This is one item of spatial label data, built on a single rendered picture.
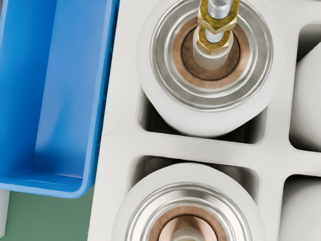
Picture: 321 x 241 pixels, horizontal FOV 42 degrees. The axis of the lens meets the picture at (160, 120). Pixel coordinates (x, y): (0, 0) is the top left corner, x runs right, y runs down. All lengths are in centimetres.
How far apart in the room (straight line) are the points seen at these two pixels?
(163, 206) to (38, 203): 31
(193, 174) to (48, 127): 31
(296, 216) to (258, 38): 13
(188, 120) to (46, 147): 30
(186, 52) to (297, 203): 15
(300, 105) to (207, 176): 12
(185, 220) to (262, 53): 11
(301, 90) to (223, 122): 9
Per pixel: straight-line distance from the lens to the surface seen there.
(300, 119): 36
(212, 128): 26
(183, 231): 24
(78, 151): 52
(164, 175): 26
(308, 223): 29
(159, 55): 26
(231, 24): 19
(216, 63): 25
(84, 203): 53
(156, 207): 26
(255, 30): 27
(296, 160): 34
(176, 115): 26
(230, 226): 26
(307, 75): 32
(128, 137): 33
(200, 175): 26
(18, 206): 55
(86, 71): 53
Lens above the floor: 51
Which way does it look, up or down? 83 degrees down
